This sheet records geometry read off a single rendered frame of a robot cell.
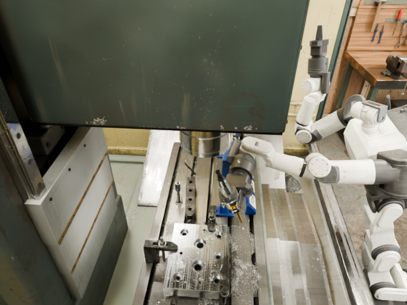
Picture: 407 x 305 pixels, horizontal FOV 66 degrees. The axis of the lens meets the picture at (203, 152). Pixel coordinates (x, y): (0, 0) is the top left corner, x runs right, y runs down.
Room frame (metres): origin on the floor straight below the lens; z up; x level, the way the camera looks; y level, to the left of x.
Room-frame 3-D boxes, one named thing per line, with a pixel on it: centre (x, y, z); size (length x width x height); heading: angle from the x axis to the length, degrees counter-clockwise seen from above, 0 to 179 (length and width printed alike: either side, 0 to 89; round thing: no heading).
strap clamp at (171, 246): (0.76, 0.17, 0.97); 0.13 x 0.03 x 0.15; 86
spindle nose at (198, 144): (0.79, -0.01, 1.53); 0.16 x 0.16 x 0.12
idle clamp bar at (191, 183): (1.07, 0.06, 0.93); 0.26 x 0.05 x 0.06; 1
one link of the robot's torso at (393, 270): (1.04, -1.10, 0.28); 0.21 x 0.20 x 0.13; 86
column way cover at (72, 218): (0.82, 0.44, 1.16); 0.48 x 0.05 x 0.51; 176
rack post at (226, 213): (1.02, -0.10, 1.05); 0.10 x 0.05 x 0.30; 86
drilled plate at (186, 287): (0.73, 0.02, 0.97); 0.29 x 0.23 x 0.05; 176
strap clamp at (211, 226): (0.90, -0.04, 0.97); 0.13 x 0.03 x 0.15; 176
